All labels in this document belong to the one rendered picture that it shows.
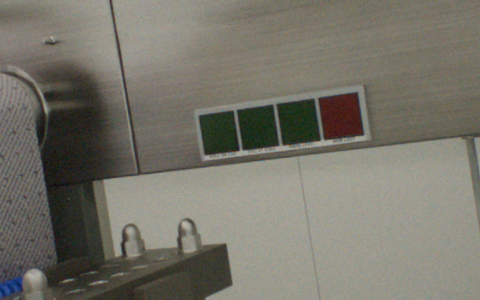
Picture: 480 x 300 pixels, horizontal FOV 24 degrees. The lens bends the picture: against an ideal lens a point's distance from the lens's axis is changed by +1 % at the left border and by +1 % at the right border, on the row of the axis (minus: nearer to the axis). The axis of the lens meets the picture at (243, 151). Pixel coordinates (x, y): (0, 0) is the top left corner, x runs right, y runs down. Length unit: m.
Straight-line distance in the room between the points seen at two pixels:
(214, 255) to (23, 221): 0.26
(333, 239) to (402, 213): 0.29
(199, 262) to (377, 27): 0.39
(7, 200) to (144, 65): 0.26
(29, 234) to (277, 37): 0.42
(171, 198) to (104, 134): 2.78
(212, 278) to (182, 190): 2.82
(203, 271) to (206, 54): 0.29
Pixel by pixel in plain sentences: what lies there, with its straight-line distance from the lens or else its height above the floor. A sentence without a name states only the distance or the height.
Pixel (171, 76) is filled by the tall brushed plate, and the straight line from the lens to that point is 1.50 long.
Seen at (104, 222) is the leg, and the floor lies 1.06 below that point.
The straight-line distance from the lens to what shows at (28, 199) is 1.51.
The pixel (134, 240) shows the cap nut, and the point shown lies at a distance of 1.56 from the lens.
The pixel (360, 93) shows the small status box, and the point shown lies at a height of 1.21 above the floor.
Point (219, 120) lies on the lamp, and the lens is 1.46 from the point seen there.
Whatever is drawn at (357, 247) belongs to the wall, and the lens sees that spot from 4.00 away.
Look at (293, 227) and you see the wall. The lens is 4.09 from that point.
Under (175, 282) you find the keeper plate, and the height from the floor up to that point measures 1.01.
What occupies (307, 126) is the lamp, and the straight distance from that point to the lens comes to 1.40.
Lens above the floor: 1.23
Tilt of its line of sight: 3 degrees down
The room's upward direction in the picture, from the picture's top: 9 degrees counter-clockwise
